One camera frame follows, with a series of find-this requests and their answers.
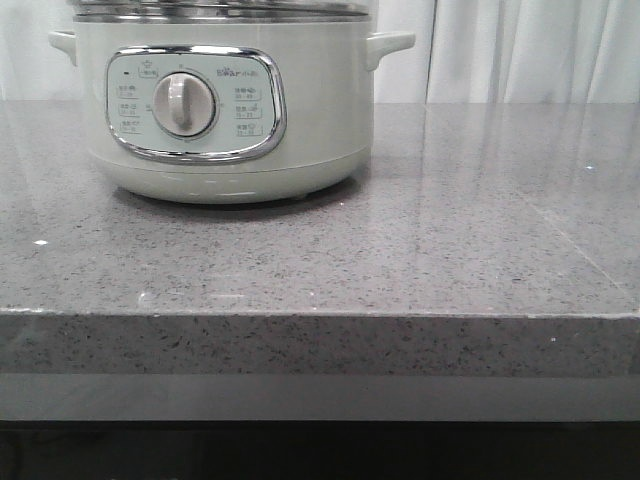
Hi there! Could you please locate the glass pot lid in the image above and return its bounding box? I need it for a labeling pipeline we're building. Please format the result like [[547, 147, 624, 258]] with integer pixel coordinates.
[[69, 1, 369, 20]]

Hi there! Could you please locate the pale green electric cooking pot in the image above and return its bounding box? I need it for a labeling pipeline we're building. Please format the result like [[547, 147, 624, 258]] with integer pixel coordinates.
[[48, 13, 415, 204]]

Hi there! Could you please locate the white pleated curtain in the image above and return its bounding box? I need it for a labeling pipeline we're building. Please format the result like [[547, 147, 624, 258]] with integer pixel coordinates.
[[1, 1, 639, 104]]

